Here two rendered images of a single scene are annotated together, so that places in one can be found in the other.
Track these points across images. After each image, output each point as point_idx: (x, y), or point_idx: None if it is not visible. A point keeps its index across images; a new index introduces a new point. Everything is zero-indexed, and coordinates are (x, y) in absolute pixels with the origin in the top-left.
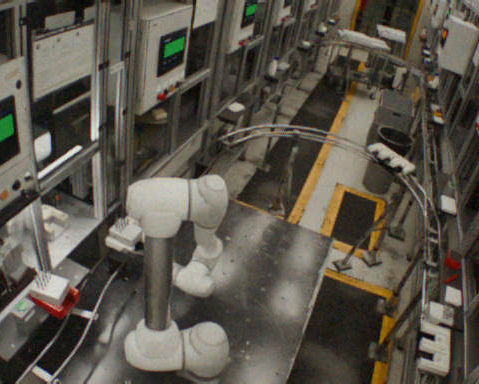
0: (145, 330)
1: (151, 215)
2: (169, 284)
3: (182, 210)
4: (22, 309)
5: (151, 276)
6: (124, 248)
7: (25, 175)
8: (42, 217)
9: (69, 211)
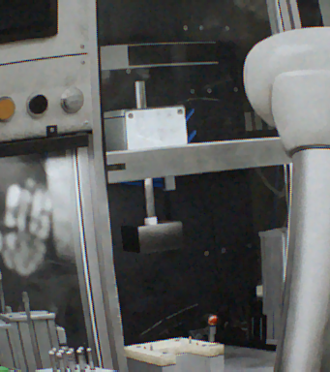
0: None
1: (286, 77)
2: None
3: None
4: None
5: (292, 270)
6: None
7: (64, 92)
8: (108, 245)
9: (241, 363)
